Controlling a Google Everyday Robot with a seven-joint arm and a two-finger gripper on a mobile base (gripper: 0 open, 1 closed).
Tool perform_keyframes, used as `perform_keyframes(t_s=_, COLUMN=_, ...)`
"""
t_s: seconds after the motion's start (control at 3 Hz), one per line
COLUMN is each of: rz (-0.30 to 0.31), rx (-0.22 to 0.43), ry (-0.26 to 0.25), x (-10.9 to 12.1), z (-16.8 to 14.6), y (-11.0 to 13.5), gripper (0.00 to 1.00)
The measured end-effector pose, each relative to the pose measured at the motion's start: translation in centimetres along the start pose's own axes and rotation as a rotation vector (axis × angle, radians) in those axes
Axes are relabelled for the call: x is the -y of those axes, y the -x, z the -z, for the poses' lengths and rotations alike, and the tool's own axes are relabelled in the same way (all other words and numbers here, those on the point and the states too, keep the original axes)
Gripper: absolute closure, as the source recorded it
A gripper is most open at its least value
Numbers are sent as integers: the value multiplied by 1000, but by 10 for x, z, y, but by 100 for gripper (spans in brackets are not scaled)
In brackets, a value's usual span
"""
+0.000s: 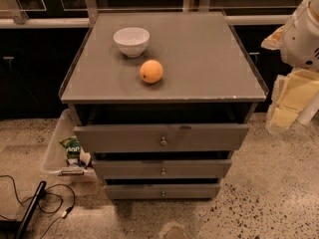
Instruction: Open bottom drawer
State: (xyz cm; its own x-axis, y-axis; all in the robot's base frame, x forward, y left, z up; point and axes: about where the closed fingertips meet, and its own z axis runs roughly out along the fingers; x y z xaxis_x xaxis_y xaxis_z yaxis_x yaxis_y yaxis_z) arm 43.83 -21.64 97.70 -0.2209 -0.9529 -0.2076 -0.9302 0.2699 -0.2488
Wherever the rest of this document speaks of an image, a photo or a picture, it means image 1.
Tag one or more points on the grey drawer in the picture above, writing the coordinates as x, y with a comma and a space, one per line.
162, 191
147, 169
161, 137

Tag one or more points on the clear plastic bin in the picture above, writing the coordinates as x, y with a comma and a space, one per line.
55, 160

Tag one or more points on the white ceramic bowl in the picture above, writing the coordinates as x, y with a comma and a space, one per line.
132, 41

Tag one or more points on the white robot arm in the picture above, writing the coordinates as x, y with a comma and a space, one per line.
300, 38

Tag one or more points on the orange fruit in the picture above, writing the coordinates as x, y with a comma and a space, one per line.
151, 71

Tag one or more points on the metal railing frame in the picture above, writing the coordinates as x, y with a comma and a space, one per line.
56, 13

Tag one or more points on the green snack bag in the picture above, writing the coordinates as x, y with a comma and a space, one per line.
73, 150

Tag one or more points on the grey bottom drawer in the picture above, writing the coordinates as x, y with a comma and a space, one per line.
162, 191

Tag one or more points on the black bar stand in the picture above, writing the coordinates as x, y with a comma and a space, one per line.
30, 210

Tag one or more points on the grey middle drawer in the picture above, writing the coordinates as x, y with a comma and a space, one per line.
147, 169

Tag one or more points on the grey drawer cabinet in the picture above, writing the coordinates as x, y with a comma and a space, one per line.
207, 78

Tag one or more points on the grey top drawer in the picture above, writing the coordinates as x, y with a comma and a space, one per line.
161, 137

